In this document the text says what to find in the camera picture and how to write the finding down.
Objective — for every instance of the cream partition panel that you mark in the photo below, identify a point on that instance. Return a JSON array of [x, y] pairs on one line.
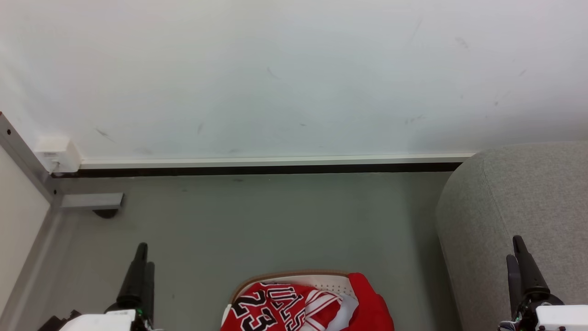
[[18, 220]]

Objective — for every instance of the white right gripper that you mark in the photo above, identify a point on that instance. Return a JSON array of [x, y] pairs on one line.
[[560, 318]]

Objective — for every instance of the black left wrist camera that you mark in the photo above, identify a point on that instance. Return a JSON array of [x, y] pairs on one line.
[[55, 324]]

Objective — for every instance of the white and black baseboard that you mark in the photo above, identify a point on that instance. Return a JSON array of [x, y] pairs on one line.
[[275, 164]]

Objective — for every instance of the red basketball jersey number 23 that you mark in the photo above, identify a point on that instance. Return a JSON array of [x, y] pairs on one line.
[[275, 308]]

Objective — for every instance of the red cloth garment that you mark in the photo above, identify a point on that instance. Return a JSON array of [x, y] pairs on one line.
[[370, 305]]

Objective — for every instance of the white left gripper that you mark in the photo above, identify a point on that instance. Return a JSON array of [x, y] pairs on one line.
[[103, 322]]

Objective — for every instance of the white laundry basket brown rim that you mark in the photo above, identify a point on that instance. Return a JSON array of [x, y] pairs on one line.
[[328, 280]]

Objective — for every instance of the grey metal partition frame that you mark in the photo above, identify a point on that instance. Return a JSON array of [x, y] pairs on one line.
[[27, 165]]

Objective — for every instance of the grey fabric sofa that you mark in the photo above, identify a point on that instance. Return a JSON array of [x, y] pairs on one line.
[[505, 220]]

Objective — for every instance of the white wall socket box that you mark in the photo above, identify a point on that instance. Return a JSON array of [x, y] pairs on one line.
[[57, 155]]

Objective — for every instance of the black caster wheel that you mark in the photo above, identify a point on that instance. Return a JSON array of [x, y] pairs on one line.
[[105, 213]]

